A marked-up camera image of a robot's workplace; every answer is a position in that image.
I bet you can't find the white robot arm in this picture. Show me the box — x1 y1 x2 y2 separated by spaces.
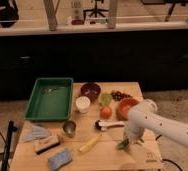
126 99 188 148

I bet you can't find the metal cup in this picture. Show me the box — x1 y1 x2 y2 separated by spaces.
63 120 76 138

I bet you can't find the white handled brush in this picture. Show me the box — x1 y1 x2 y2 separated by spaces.
95 120 124 131

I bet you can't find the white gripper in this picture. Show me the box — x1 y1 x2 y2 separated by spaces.
124 125 144 144

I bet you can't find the green plastic tray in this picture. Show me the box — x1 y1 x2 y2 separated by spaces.
25 78 73 122

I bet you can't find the dark red bowl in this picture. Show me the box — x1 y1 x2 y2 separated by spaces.
80 83 101 102

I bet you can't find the wooden frame post left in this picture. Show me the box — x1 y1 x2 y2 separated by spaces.
43 0 57 31

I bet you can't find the orange bowl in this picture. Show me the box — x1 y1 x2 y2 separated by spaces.
116 98 138 120

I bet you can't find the yellow corn cob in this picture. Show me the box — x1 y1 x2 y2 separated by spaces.
79 135 101 153

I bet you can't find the wooden block brush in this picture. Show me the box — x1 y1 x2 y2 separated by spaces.
35 135 60 155

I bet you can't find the bunch of dark grapes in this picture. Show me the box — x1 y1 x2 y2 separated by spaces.
111 91 131 101

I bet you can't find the small green cup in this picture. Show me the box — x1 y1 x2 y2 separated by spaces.
100 93 112 106

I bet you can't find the wooden frame post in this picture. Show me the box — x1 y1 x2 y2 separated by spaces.
43 0 57 31
107 0 118 29

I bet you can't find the grey folded cloth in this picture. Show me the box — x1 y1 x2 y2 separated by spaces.
23 125 51 142

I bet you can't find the green pepper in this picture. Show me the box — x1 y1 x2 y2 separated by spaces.
117 139 130 150

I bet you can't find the office chair base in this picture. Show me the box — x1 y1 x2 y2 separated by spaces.
83 0 107 17

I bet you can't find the black stand pole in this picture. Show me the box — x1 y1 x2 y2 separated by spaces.
1 121 17 171

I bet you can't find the metal item in tray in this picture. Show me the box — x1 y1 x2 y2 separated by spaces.
42 87 59 94

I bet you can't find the blue sponge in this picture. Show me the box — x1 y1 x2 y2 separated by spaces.
48 148 72 171

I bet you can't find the wooden frame post middle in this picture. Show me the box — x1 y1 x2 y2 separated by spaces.
107 0 118 29

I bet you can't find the red tomato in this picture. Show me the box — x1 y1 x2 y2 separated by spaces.
100 106 112 119

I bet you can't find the white cup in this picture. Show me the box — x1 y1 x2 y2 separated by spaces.
75 96 91 113

